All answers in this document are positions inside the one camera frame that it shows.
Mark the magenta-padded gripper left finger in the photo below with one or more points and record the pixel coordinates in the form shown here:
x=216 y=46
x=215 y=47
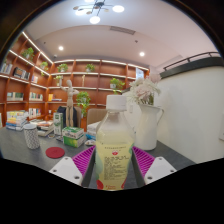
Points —
x=68 y=168

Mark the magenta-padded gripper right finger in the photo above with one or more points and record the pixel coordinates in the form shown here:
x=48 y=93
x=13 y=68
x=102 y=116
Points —
x=160 y=168

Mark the yellow drink bottle white cap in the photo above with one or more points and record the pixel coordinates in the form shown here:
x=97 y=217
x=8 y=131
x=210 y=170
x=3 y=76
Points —
x=114 y=143

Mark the flat round red coaster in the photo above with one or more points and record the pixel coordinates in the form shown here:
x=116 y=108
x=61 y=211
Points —
x=55 y=152

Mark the green and white tissue box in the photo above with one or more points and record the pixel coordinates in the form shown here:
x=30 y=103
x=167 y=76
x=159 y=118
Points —
x=73 y=137

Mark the small snack packet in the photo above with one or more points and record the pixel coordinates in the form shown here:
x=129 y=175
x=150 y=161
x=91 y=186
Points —
x=89 y=142

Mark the white jug vase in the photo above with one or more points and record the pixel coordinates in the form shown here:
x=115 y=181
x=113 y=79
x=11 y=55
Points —
x=146 y=128

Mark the low pile of magazines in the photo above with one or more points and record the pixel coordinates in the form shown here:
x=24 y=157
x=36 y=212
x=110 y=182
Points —
x=44 y=127

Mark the white mug grey triangle pattern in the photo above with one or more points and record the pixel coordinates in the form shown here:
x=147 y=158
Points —
x=32 y=136

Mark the dark office chair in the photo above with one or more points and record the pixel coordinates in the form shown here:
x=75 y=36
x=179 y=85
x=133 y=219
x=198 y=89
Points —
x=61 y=115

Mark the tan upholstered chair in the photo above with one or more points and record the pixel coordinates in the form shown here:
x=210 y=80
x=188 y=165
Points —
x=95 y=116

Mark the wooden artist mannequin figure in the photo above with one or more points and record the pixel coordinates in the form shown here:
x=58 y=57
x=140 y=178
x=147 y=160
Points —
x=69 y=100

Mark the tall stack of colourful books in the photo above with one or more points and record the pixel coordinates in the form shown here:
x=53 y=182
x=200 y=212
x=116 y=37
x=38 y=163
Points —
x=16 y=121

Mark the wooden shelf unit with books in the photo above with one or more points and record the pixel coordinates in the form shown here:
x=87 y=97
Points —
x=20 y=88

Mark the recessed ceiling spotlight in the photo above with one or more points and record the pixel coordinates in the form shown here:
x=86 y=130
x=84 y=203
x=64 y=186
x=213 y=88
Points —
x=142 y=53
x=61 y=48

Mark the ceiling air vent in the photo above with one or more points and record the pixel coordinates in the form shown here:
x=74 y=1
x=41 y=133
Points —
x=122 y=30

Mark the branching ceiling lamp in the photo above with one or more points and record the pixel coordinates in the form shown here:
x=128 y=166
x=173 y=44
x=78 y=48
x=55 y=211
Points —
x=95 y=19

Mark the large white wall switch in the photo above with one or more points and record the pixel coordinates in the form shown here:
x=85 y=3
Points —
x=222 y=128

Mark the black ceiling track rail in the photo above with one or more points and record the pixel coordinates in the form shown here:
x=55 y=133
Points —
x=190 y=59

